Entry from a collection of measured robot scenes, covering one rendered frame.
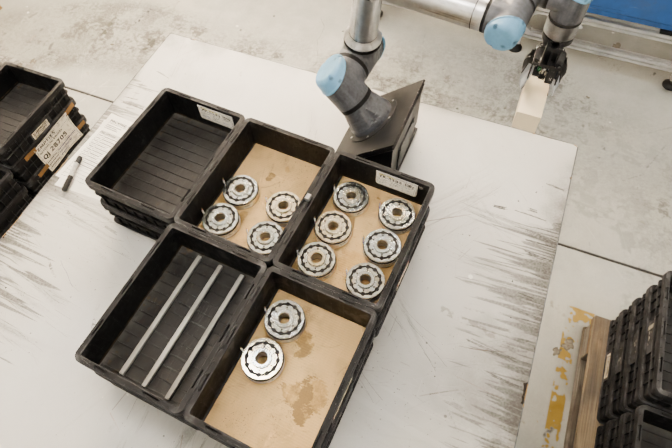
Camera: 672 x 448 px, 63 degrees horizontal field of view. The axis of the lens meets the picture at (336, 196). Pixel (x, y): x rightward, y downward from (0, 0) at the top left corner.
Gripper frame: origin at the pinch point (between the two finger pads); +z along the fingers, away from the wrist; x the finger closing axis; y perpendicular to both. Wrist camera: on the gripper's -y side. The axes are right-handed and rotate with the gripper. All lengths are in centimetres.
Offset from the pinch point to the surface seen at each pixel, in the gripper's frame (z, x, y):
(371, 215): 26, -32, 39
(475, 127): 38.9, -12.6, -14.6
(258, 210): 26, -63, 49
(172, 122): 26, -104, 29
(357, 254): 26, -31, 52
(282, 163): 26, -63, 31
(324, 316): 26, -33, 72
